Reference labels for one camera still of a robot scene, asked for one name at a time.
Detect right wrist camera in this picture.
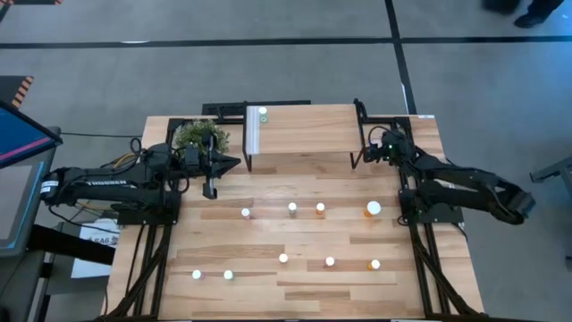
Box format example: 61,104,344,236
382,130,404,158

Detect white printed paper sheet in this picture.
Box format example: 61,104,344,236
70,217,122,279

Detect wooden shelf, black legs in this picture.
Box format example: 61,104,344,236
242,100,366,174

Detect grey metal stand leg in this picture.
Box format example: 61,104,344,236
529,155,572,191

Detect black mat, orange striped edge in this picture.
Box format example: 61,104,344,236
0,74,35,110
0,0,64,6

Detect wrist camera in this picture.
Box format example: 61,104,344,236
382,130,404,158
182,142,202,174

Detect person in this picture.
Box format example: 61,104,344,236
481,0,565,30

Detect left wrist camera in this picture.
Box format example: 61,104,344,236
182,142,202,174

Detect black floor cable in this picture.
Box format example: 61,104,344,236
60,131,145,139

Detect black cart crossbar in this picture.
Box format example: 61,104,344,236
27,223,116,266

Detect black aluminium table frame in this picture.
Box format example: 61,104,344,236
96,98,488,322

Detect thick black cable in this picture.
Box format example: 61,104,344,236
352,97,374,135

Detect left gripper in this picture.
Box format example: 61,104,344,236
199,131,242,200

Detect green plant in black pot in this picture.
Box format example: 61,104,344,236
173,118,231,162

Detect tilted blue-screen monitor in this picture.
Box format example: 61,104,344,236
0,100,63,170

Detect large orange medicine bottle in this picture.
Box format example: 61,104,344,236
363,199,383,219

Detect grey workstation cart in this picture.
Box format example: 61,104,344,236
0,127,63,322

